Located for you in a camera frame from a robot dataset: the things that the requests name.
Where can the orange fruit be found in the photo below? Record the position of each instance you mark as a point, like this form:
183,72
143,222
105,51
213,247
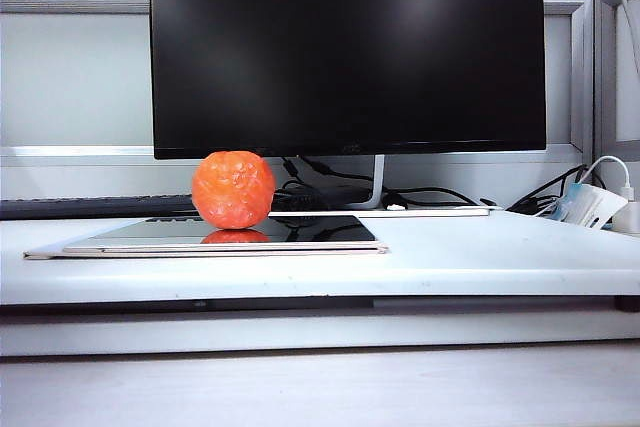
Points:
233,190

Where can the flat rectangular mirror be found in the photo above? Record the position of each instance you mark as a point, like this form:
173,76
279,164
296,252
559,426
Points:
310,233

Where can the white monitor stand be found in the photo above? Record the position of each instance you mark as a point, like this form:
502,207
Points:
378,177

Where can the black computer monitor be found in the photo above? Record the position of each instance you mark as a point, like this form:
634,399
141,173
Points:
350,47

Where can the white desk riser shelf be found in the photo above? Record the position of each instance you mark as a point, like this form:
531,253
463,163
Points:
450,267

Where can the dark keyboard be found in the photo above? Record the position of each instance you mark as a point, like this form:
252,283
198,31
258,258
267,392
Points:
100,207

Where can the white power adapter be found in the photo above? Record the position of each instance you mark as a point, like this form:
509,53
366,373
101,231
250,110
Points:
631,212

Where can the aluminium frame post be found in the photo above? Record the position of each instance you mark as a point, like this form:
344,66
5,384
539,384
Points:
585,72

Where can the aluminium frame rail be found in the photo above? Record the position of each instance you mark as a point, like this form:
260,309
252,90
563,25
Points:
75,1

